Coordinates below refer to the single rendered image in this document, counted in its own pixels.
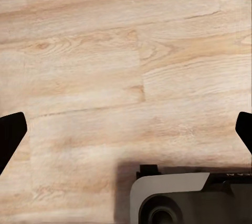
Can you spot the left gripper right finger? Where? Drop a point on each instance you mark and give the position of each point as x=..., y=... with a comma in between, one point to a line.
x=244, y=128

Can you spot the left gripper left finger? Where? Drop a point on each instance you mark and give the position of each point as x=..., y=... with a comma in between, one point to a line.
x=12, y=130

